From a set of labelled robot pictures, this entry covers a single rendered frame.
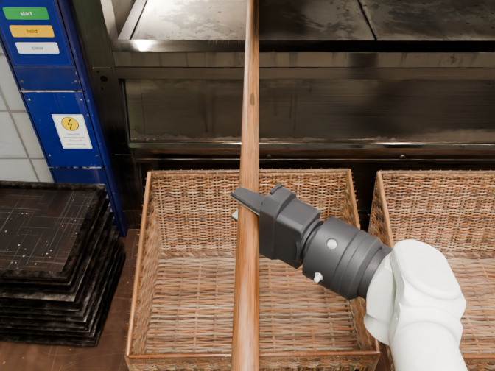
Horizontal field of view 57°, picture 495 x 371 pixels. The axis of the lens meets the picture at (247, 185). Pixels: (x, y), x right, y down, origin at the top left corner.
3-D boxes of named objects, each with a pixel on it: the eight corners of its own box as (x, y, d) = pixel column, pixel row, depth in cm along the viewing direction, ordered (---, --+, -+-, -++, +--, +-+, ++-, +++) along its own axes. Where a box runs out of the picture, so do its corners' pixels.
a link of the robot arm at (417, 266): (367, 289, 61) (381, 365, 48) (391, 232, 57) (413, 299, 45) (415, 302, 60) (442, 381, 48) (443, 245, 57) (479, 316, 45)
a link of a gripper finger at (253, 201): (241, 187, 67) (277, 205, 64) (228, 199, 65) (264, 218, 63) (241, 179, 66) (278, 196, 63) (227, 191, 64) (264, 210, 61)
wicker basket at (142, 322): (158, 234, 143) (144, 167, 124) (339, 232, 144) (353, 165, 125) (132, 392, 107) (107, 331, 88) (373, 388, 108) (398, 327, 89)
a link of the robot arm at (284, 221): (249, 210, 58) (334, 255, 52) (290, 169, 63) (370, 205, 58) (249, 271, 66) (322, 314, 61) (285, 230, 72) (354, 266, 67)
